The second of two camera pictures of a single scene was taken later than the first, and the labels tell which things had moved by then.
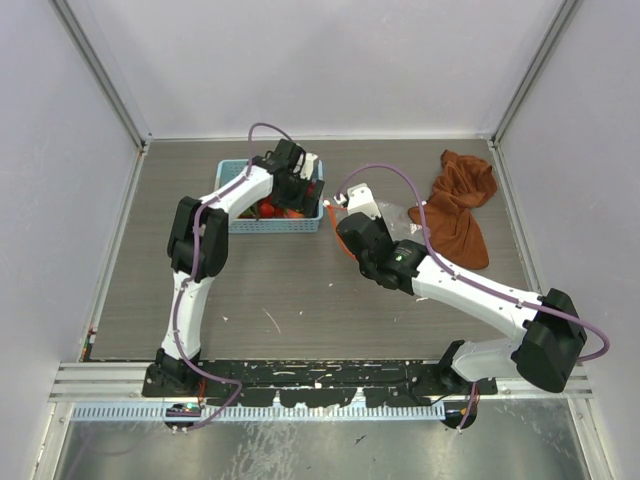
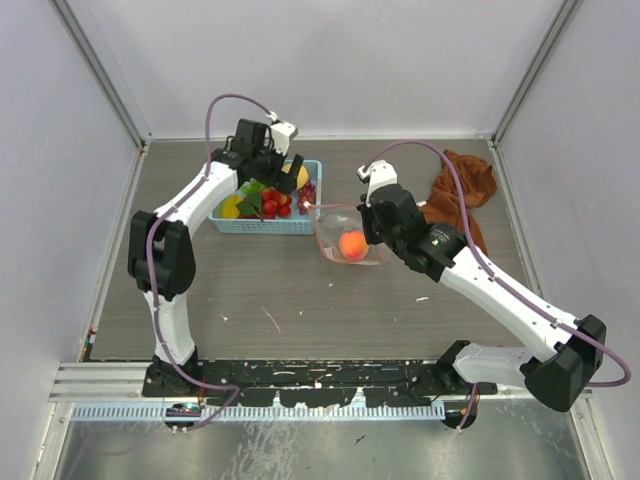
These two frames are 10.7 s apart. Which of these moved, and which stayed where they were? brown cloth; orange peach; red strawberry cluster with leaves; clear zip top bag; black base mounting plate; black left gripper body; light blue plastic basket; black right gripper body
Moved: clear zip top bag; black left gripper body; orange peach; black right gripper body
Stayed: red strawberry cluster with leaves; black base mounting plate; brown cloth; light blue plastic basket
